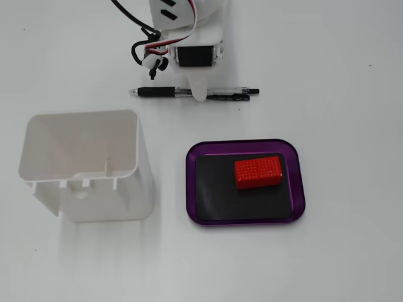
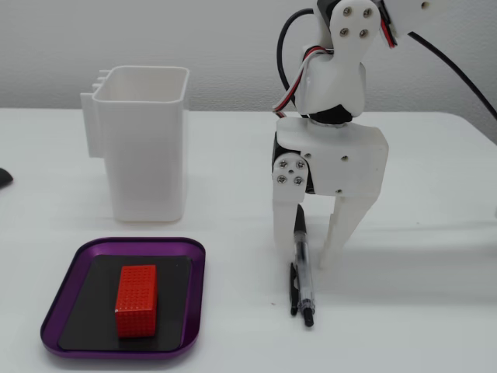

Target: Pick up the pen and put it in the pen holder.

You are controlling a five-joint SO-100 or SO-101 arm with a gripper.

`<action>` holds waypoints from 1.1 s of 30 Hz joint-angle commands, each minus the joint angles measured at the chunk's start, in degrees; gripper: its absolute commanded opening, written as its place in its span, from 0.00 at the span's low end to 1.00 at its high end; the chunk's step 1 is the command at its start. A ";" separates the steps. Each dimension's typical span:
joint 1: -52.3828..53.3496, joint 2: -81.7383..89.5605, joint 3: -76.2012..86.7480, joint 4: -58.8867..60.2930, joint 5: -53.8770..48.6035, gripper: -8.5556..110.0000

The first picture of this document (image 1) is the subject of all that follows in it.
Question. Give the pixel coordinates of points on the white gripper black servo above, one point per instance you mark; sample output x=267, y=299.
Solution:
x=195, y=56

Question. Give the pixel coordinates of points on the black clear ballpoint pen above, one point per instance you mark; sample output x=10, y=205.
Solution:
x=157, y=92

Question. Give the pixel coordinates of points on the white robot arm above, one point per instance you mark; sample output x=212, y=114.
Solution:
x=182, y=15

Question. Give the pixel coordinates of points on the white plastic pen holder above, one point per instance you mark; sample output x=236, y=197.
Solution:
x=104, y=204

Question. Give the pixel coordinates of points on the red studded block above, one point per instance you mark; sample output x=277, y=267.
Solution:
x=258, y=173

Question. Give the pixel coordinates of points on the black mat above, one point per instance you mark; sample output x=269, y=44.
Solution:
x=220, y=195

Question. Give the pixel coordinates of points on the purple metal tray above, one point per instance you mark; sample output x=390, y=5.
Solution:
x=299, y=195

